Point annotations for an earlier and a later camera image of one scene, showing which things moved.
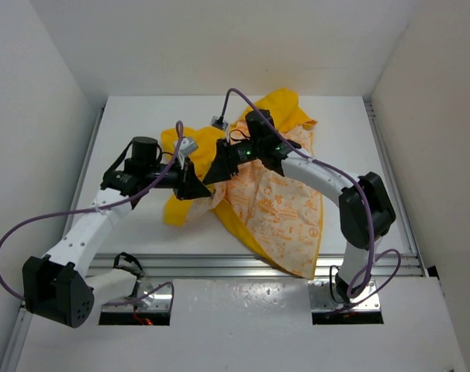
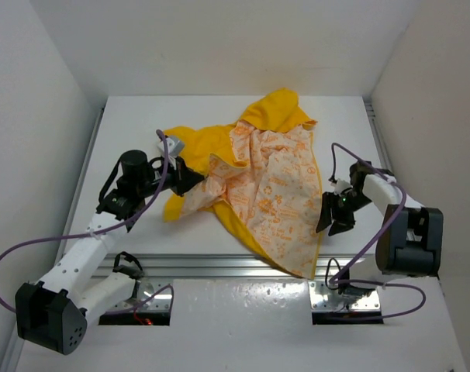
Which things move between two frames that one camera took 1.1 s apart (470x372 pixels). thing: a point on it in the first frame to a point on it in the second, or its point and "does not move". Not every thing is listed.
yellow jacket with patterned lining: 278,215 does not move
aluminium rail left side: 25,315 does not move
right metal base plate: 322,300 does not move
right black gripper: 220,168 to 340,223
